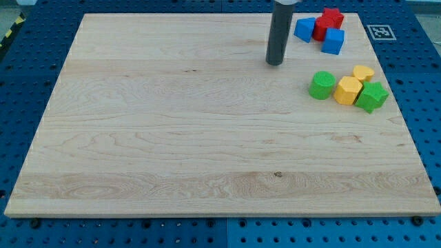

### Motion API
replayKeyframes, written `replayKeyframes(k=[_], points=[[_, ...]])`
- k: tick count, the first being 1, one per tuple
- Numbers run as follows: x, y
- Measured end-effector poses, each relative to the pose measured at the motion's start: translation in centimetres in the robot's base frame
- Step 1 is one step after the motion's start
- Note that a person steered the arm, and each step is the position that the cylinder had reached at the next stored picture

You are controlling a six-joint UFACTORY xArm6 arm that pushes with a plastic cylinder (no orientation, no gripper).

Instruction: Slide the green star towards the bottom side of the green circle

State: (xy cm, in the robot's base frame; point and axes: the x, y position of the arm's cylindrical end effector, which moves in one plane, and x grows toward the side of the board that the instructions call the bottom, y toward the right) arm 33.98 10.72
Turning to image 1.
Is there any blue triangle block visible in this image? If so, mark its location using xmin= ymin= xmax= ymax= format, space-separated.
xmin=294 ymin=17 xmax=316 ymax=43

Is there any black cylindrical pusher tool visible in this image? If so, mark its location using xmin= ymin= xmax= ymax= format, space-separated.
xmin=265 ymin=0 xmax=297 ymax=66

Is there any yellow hexagon block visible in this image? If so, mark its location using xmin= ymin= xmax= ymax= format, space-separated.
xmin=334 ymin=76 xmax=362 ymax=105

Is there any green star block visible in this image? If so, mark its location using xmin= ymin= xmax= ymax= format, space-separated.
xmin=355 ymin=81 xmax=389 ymax=114

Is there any green cylinder block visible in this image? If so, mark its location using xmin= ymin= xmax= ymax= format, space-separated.
xmin=308 ymin=71 xmax=336 ymax=100

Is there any yellow heart block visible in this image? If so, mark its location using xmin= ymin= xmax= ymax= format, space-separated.
xmin=352 ymin=65 xmax=375 ymax=83

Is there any light wooden board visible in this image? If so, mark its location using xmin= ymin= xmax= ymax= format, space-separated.
xmin=5 ymin=13 xmax=440 ymax=218

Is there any blue cube block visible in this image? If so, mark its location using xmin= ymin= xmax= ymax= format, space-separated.
xmin=321 ymin=28 xmax=345 ymax=55

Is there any red star block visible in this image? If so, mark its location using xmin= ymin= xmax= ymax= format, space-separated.
xmin=322 ymin=8 xmax=345 ymax=29

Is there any red cylinder block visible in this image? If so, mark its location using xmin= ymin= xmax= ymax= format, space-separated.
xmin=312 ymin=16 xmax=334 ymax=41

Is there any white fiducial marker tag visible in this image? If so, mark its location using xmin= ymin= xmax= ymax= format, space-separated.
xmin=367 ymin=24 xmax=396 ymax=41

